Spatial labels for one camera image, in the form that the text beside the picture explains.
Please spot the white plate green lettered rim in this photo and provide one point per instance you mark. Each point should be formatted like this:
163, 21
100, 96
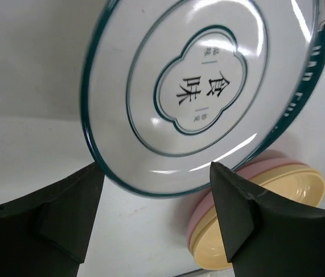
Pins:
305, 87

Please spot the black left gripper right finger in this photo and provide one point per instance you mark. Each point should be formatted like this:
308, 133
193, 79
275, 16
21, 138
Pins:
265, 234

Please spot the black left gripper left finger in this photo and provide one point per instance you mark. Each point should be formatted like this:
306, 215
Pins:
47, 232

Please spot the yellow plastic plate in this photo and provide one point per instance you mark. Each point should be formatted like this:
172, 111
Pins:
297, 182

